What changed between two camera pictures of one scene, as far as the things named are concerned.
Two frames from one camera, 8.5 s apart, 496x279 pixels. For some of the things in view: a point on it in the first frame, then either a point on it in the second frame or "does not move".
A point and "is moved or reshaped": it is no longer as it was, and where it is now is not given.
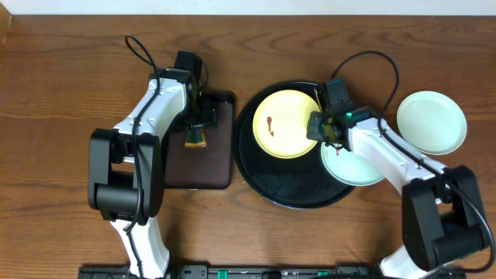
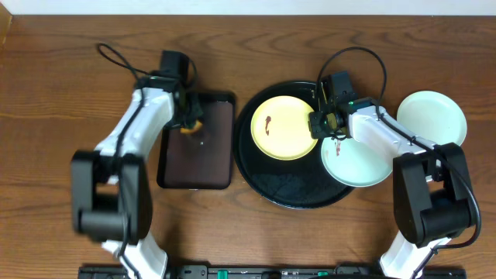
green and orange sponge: (195, 139) is moved or reshaped
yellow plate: (280, 123) is moved or reshaped
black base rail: (265, 271) does not move
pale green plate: (349, 167) does not move
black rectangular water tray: (208, 167) does not move
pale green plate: (432, 122) does not move
